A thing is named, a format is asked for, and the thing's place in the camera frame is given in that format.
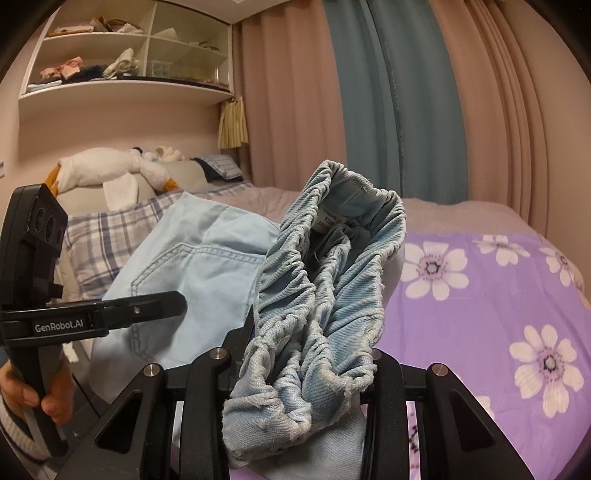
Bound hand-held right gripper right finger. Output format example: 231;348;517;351
358;350;537;480

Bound pink curtain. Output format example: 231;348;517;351
231;0;348;195
429;0;578;259

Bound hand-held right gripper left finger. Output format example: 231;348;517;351
53;323;256;480

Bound pink bow cloth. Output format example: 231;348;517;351
39;56;85;80

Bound cream crumpled cloth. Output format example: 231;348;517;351
102;47;140;78

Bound white folded cloth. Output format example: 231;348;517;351
102;175;140;209

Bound person's left forearm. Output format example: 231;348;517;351
0;399;48;468

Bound dark blue folded clothes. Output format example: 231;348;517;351
27;65;108;86

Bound small white plush toy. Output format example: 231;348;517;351
131;145;188;163

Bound teal curtain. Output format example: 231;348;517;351
323;0;467;205

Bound blue striped pillow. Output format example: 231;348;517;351
191;154;245;184

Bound white wall shelf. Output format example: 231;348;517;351
17;0;236;123

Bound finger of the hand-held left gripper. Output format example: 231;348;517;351
102;291;188;331

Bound plaid pillow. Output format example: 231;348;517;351
62;191;186;302

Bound person's left hand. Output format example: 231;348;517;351
0;348;77;423

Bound purple floral blanket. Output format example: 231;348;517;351
157;228;590;480

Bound light blue pants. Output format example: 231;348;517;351
88;159;408;480

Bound white stuffed goose toy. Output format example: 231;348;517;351
44;147;182;195

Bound pile of mixed clothes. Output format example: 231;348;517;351
47;17;145;38

